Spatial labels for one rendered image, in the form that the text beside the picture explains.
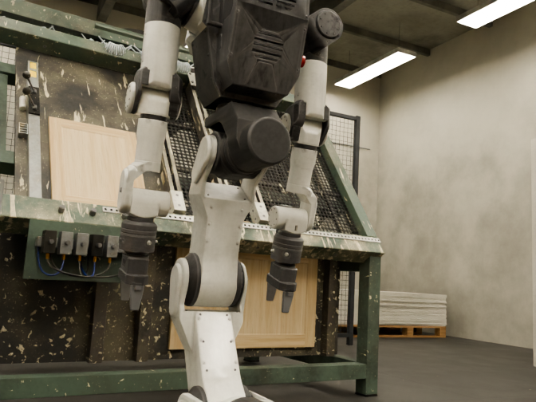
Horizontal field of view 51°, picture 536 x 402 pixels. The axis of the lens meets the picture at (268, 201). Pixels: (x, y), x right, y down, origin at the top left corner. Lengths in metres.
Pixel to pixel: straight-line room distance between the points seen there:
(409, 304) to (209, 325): 6.12
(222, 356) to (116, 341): 1.41
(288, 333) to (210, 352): 1.81
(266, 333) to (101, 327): 0.93
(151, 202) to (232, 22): 0.47
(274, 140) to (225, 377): 0.60
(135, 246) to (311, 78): 0.66
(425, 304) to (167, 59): 6.56
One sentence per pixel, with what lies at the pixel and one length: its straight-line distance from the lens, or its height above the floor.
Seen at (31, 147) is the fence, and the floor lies 1.15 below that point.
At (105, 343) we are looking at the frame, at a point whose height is 0.28.
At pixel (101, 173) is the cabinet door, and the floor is 1.08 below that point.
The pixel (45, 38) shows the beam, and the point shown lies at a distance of 3.35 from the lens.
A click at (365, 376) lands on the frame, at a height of 0.11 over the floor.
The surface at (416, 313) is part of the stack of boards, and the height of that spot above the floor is 0.31.
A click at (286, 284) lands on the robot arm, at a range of 1.59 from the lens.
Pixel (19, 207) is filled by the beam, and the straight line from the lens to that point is 2.48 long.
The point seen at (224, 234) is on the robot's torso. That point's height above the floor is 0.73.
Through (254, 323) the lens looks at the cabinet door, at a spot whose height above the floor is 0.38.
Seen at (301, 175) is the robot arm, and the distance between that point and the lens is 1.57.
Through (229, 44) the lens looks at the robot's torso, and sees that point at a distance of 1.39.
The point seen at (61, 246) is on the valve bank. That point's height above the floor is 0.71.
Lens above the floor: 0.62
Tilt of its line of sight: 8 degrees up
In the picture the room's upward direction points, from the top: 3 degrees clockwise
